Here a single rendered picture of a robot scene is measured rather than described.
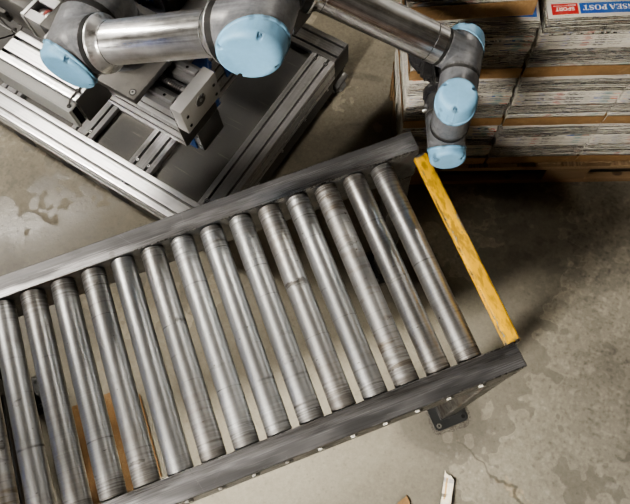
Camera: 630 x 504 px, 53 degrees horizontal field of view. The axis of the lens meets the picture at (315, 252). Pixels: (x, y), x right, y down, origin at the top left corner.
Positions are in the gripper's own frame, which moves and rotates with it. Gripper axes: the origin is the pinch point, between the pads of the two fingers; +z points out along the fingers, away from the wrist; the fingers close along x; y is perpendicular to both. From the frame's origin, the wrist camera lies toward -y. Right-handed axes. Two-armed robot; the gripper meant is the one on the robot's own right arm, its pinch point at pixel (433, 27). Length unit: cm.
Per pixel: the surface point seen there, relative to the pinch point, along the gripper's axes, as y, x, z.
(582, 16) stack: -1.8, -34.0, 2.9
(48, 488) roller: -6, 77, -96
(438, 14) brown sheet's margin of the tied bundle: 2.5, -1.0, 1.3
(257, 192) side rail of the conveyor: -5, 39, -37
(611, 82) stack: -27, -50, 2
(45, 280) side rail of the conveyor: -5, 83, -56
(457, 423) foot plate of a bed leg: -84, -12, -78
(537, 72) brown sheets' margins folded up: -22.1, -29.7, 2.9
